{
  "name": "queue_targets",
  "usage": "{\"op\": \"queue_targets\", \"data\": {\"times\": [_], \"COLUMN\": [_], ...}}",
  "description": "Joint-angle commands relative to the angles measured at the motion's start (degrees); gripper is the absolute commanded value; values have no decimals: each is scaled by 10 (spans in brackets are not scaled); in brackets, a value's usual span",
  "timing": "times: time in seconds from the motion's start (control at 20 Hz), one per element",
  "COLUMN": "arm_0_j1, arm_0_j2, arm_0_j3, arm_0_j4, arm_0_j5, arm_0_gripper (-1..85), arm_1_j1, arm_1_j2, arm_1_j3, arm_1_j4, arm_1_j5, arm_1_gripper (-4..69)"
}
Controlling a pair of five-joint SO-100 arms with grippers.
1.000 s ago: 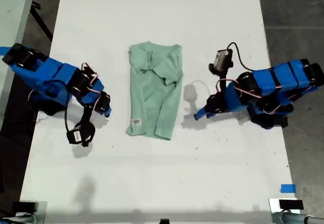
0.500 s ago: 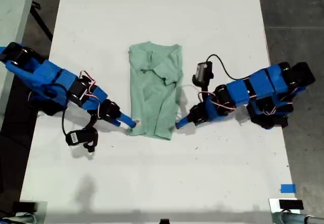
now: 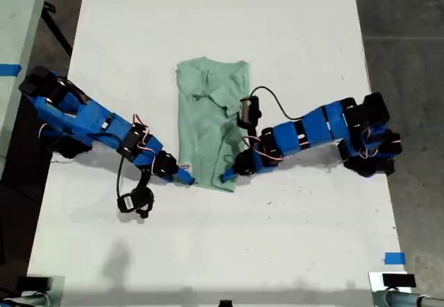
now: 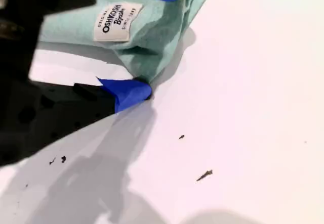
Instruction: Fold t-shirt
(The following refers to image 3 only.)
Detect pale green T-shirt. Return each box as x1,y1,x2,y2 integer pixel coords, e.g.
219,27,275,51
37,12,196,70
174,56,251,193

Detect white flat plate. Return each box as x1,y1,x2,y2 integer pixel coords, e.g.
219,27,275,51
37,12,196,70
368,271,417,292

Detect blue tape strip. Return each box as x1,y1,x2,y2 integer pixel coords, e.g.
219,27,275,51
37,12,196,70
0,63,22,76
384,252,406,265

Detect small black box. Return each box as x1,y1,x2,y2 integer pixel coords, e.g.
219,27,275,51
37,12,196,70
382,274,416,289
17,276,51,291

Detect black stand leg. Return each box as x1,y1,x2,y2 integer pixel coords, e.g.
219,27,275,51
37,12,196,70
40,2,74,57

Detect grey blue bundle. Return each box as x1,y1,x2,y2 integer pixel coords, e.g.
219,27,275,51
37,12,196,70
0,292,53,307
371,288,444,307

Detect pale green bench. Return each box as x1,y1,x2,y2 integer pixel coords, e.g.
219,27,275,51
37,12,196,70
0,0,51,179

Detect black camera cable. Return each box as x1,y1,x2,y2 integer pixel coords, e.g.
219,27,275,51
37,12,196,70
250,85,305,121
116,156,126,199

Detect black and silver camera box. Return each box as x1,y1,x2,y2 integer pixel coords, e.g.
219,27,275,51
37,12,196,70
237,95,262,130

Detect black camera box with label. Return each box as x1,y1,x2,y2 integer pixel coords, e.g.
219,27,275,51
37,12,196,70
117,192,139,214

